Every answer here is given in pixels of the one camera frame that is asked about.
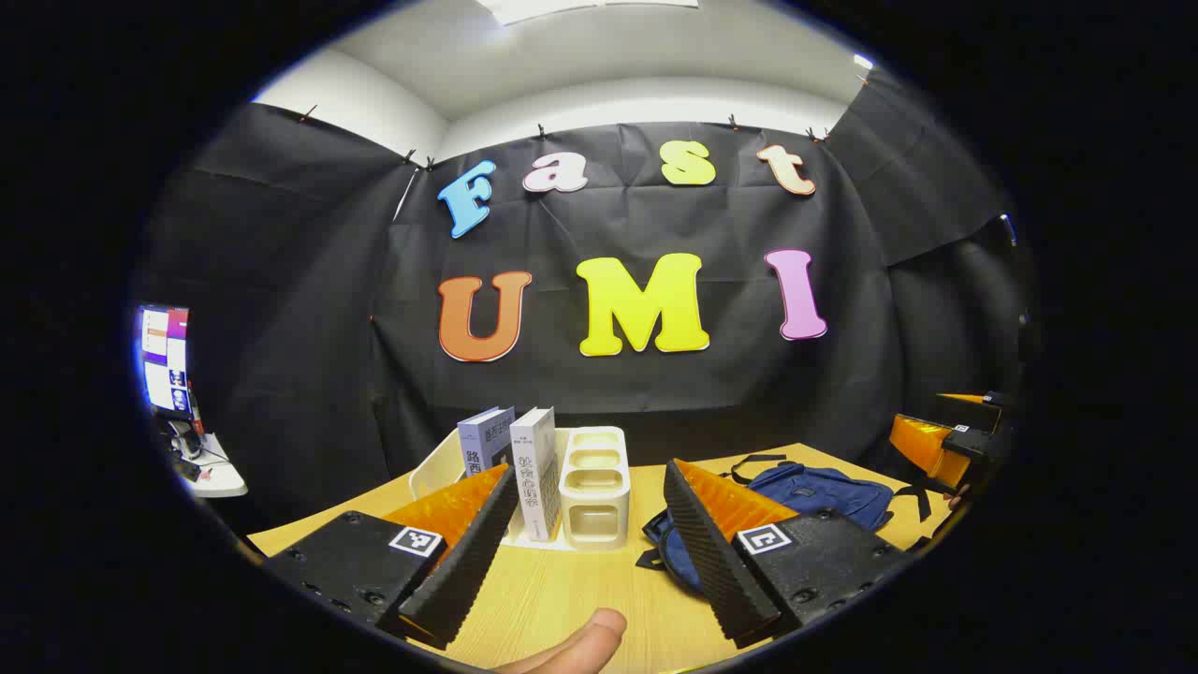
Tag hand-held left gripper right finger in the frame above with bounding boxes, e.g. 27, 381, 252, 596
663, 459, 913, 649

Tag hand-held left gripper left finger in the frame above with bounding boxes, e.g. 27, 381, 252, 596
265, 463, 521, 649

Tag white cover book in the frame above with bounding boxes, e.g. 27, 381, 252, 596
509, 407, 562, 542

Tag grey cover book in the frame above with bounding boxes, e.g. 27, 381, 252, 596
457, 406, 516, 478

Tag blue schoolbag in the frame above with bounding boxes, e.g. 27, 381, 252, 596
636, 454, 937, 595

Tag white plastic bookshelf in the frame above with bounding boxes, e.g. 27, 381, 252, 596
409, 426, 630, 551

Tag black backdrop cloth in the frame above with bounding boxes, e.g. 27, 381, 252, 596
140, 70, 1035, 535

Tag white side table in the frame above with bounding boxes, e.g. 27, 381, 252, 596
159, 417, 249, 499

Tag computer monitor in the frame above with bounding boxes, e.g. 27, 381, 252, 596
139, 304, 193, 418

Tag ceiling light panel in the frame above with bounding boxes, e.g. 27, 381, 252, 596
477, 0, 700, 25

